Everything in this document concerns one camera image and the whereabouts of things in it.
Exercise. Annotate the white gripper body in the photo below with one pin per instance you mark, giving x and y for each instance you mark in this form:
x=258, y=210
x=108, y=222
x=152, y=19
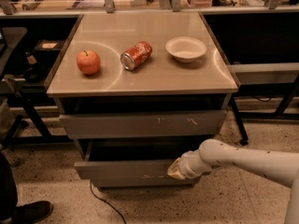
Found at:
x=187, y=166

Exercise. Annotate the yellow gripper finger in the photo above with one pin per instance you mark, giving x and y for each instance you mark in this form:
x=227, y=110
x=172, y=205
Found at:
x=174, y=171

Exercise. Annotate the grey drawer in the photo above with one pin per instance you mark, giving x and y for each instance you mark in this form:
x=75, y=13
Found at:
x=133, y=158
x=84, y=126

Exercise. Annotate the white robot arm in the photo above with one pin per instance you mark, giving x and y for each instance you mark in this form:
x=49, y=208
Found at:
x=212, y=154

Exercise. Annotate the grey top drawer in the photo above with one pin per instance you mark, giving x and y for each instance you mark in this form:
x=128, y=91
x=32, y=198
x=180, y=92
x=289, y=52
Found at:
x=84, y=126

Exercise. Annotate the grey drawer cabinet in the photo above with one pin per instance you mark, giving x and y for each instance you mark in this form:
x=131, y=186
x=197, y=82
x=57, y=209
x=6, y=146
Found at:
x=137, y=90

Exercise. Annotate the white paper bowl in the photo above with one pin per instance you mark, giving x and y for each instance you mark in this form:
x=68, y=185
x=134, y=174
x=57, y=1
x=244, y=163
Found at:
x=185, y=49

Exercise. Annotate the crushed orange soda can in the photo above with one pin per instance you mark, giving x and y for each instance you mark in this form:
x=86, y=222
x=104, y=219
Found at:
x=136, y=55

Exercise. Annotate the red apple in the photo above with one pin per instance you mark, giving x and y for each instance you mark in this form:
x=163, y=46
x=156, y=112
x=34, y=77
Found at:
x=88, y=62

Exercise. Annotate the black shoe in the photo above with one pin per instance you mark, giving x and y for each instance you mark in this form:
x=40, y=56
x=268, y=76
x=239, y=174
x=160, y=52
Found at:
x=32, y=213

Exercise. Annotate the dark trouser leg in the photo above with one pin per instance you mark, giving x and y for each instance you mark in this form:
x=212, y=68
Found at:
x=8, y=191

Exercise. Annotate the black side desk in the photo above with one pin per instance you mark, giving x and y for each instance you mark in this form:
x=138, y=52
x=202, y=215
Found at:
x=13, y=36

